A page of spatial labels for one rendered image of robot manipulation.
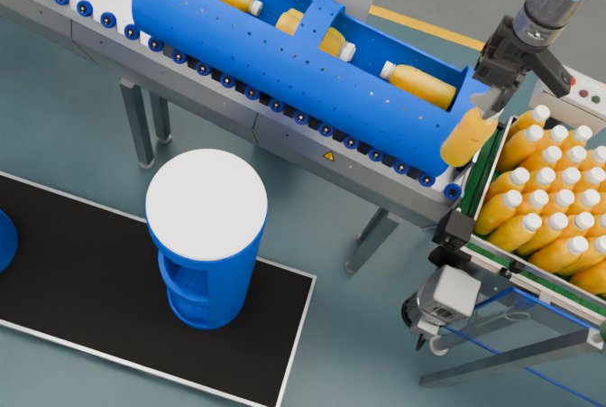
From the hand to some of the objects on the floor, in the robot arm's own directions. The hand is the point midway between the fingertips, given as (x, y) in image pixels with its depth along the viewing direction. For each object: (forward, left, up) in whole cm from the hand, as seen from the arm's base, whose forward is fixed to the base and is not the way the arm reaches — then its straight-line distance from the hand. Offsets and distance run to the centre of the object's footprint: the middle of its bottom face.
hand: (491, 107), depth 111 cm
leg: (-45, -82, -143) cm, 171 cm away
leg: (-4, +8, -139) cm, 139 cm away
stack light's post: (+36, +43, -137) cm, 148 cm away
